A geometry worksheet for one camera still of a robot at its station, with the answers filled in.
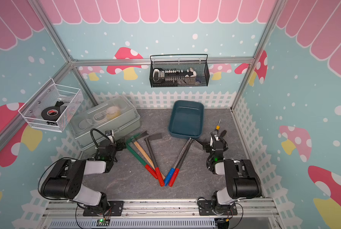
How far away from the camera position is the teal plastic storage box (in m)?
1.07

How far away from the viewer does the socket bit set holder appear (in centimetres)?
88

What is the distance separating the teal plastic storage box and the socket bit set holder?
0.29 m
